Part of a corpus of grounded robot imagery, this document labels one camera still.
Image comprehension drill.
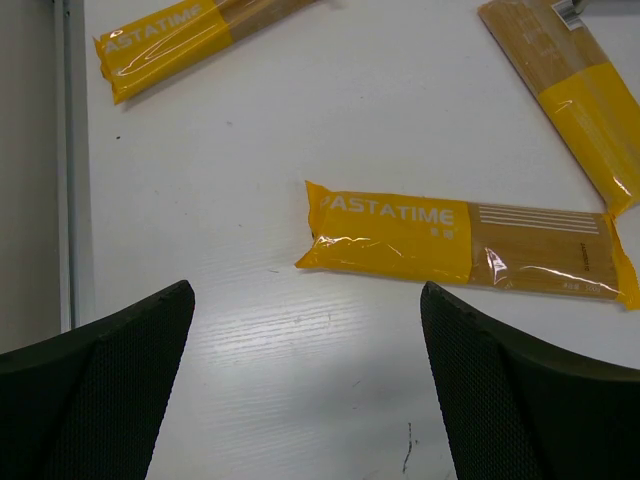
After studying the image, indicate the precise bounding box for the yellow pasta bag far left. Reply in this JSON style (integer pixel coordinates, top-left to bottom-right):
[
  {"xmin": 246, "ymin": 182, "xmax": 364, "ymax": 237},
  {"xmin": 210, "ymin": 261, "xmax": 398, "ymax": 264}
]
[{"xmin": 94, "ymin": 0, "xmax": 313, "ymax": 105}]

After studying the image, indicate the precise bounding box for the yellow pasta bag centre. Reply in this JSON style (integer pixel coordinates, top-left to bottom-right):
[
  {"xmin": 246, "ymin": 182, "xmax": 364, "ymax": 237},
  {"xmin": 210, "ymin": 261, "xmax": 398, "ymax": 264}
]
[{"xmin": 296, "ymin": 182, "xmax": 639, "ymax": 310}]

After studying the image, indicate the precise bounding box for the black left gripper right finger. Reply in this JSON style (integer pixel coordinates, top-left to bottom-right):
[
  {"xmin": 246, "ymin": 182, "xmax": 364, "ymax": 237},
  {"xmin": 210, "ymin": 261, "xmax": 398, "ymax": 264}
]
[{"xmin": 420, "ymin": 282, "xmax": 639, "ymax": 479}]

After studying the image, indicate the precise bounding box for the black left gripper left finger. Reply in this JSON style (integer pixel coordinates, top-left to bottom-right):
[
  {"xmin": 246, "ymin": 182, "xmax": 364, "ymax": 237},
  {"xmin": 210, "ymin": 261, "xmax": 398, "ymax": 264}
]
[{"xmin": 1, "ymin": 280, "xmax": 195, "ymax": 479}]

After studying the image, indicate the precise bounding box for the yellow pasta bag with barcode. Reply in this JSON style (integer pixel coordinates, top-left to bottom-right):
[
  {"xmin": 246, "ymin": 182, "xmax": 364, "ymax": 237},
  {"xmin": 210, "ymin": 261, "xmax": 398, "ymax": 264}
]
[{"xmin": 478, "ymin": 1, "xmax": 639, "ymax": 216}]

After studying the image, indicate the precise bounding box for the aluminium table edge rail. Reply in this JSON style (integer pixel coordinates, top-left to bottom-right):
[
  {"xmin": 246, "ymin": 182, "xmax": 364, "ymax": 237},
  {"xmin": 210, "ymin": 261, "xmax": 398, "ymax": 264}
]
[{"xmin": 53, "ymin": 0, "xmax": 95, "ymax": 332}]

